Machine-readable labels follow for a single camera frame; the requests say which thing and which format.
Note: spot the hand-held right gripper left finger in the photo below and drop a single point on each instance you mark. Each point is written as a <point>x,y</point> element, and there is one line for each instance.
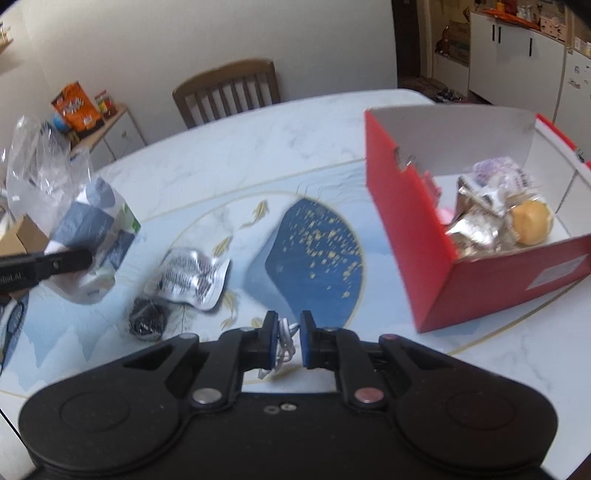
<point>272,336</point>

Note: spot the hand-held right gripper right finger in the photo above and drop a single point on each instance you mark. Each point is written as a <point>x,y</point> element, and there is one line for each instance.
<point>304,338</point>

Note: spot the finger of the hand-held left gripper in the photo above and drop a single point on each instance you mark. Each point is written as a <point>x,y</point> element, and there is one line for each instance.
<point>64,264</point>

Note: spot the grey white sock packet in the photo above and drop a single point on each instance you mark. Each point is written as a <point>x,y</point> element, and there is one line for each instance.
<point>106,226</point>

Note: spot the red cardboard box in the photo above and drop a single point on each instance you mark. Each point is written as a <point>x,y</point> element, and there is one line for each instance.
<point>406,240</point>

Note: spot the gold foil snack packet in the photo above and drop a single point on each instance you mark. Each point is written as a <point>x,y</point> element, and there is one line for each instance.
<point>475,226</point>

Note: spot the purple bread packet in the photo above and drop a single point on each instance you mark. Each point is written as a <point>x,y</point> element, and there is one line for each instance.
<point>496,170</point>

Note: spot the white marble desktop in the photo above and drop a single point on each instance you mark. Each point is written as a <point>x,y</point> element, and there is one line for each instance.
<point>277,138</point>

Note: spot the brown cardboard box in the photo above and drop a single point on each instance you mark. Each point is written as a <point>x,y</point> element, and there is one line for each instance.
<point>25,235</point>

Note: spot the black round bundle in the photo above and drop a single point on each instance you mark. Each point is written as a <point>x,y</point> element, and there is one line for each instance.
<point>145,321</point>

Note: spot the round printed turntable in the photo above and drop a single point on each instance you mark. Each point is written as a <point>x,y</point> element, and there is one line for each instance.
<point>318,240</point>

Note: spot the clear plastic bag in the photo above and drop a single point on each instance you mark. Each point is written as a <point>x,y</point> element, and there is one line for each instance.
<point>37,166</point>

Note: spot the silver foil packet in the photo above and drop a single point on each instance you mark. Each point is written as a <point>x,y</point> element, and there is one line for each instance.
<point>189,277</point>

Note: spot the blue packet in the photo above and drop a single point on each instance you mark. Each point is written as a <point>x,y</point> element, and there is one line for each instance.
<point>60,122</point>

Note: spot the small white drawer cabinet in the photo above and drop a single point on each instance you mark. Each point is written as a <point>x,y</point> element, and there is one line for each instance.
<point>122,134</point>

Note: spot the orange snack bag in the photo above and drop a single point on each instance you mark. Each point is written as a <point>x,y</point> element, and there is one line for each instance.
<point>76,106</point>

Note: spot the red sauce jar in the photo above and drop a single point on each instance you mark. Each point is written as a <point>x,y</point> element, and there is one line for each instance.
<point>106,105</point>

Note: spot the brown wooden chair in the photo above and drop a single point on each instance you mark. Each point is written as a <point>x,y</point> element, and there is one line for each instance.
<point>221,74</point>

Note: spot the yellow round toy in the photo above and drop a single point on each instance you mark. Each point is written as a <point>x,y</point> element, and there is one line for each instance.
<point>533,221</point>

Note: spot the patterned doormat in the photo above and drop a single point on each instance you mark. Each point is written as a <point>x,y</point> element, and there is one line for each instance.
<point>425,85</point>

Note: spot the dark brown door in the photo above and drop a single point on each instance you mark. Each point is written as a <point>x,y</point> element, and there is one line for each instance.
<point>411,46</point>

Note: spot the brown carton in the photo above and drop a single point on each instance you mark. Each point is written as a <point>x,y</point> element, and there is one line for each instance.
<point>458,39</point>

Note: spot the white floor cabinet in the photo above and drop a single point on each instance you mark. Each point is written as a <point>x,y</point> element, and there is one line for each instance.
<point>512,64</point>

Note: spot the white appliance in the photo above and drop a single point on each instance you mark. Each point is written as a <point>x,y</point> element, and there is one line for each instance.
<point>577,97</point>

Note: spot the orange tray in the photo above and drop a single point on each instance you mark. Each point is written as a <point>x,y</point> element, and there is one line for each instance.
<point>508,16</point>

